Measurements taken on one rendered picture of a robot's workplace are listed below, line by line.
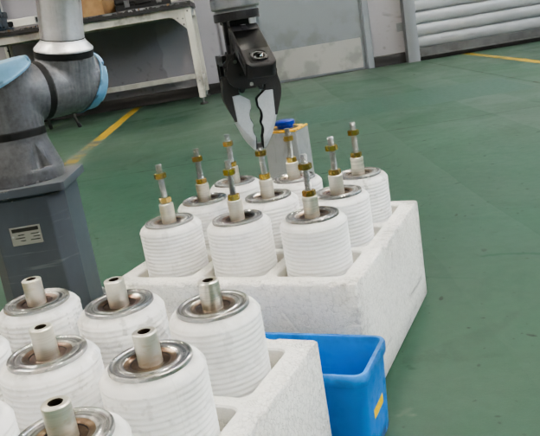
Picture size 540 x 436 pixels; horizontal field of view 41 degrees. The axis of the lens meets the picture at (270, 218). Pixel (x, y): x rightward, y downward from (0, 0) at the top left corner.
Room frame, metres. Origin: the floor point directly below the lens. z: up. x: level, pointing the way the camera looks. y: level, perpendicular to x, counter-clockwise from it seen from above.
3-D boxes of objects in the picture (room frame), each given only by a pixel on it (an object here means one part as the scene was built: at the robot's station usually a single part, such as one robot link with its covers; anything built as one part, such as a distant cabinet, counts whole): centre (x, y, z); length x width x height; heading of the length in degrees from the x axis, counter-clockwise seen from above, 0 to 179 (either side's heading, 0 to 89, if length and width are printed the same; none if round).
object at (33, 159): (1.40, 0.46, 0.35); 0.15 x 0.15 x 0.10
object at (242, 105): (1.14, 0.02, 0.38); 0.06 x 0.03 x 0.09; 12
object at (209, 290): (0.69, 0.07, 0.26); 0.02 x 0.02 x 0.03
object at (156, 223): (1.07, 0.15, 0.25); 0.08 x 0.08 x 0.01
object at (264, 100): (1.15, -0.02, 0.38); 0.06 x 0.03 x 0.09; 12
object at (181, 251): (1.07, 0.15, 0.16); 0.10 x 0.10 x 0.18
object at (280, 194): (1.13, 0.00, 0.25); 0.08 x 0.08 x 0.01
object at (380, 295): (1.13, 0.00, 0.09); 0.39 x 0.39 x 0.18; 65
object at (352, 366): (0.84, 0.04, 0.06); 0.30 x 0.11 x 0.12; 65
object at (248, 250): (1.02, 0.05, 0.16); 0.10 x 0.10 x 0.18
